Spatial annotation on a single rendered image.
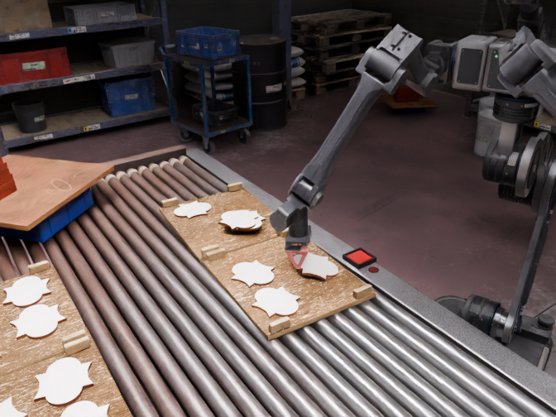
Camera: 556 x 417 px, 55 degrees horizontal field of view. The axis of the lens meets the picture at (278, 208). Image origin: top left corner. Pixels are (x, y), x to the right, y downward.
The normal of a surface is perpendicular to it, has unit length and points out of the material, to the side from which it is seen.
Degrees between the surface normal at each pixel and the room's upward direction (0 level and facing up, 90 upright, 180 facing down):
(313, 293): 0
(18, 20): 85
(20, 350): 0
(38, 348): 0
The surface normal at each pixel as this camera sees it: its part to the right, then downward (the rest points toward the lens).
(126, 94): 0.51, 0.39
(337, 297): -0.02, -0.89
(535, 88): -0.62, 0.33
